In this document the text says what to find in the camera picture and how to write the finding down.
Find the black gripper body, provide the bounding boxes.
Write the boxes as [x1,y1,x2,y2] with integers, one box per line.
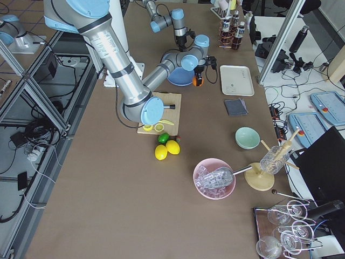
[175,35,187,47]
[194,64,206,77]

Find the orange fruit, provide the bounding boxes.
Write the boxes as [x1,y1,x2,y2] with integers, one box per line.
[192,76,204,87]

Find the blue plate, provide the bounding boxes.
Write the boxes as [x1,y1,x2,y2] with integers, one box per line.
[167,67,194,87]

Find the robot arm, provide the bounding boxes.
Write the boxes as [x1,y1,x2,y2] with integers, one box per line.
[44,1,210,125]
[142,0,188,52]

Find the cream rabbit tray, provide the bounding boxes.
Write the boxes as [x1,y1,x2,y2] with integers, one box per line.
[220,65,254,97]

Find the steel muddler black tip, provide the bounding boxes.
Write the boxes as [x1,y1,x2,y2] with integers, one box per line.
[164,104,176,110]

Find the tea bottle one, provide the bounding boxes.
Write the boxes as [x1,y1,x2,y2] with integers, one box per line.
[220,16,231,42]

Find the tea bottle two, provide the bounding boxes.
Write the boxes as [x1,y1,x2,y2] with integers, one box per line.
[231,22,245,50]

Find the wooden cutting board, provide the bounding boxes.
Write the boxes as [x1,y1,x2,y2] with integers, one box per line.
[137,92,182,136]

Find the grey folded cloth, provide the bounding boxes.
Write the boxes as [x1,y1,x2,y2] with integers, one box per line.
[224,98,248,117]

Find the tea bottle three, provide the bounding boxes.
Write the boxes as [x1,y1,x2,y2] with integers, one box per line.
[232,10,239,29]

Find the lemon slice inner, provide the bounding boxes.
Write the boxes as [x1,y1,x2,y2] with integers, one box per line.
[154,122,164,132]

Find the green lime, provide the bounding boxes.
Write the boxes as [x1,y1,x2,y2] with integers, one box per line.
[158,133,170,144]

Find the lemon slice near edge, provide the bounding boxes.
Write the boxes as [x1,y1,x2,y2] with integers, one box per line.
[142,125,153,131]

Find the yellow lemon inner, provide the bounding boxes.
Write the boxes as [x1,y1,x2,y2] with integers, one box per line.
[165,140,181,155]

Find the yellow lemon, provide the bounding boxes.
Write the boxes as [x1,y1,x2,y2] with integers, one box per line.
[155,145,168,161]
[165,140,181,155]

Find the green bowl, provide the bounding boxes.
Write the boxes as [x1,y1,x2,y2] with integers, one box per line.
[235,127,260,149]

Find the yellow lemon outer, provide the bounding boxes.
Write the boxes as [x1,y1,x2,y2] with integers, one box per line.
[155,145,168,161]

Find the pink bowl with ice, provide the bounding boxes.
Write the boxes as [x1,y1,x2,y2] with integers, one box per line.
[193,158,236,200]

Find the metal ice scoop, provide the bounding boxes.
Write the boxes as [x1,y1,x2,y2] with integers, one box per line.
[207,166,252,188]

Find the glass mug on stand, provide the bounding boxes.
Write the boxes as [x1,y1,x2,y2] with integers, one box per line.
[260,146,289,175]

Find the wooden cup stand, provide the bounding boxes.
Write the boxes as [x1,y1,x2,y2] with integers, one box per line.
[245,128,299,191]

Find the black monitor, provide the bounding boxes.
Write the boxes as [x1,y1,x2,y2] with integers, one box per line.
[295,126,344,202]

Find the wine glass rack tray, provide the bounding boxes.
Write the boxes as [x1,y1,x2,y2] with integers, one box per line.
[253,199,323,258]

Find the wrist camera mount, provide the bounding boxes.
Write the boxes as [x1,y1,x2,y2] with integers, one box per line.
[205,56,217,70]
[186,30,196,39]

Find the copper wire bottle rack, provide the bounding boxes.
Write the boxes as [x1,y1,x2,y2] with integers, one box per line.
[218,16,245,50]

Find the white wire cup rack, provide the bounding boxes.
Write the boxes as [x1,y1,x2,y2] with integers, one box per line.
[210,0,237,19]

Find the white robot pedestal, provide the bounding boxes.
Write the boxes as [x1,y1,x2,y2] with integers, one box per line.
[102,0,144,89]

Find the aluminium frame post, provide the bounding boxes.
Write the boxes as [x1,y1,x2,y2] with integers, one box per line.
[258,0,305,86]

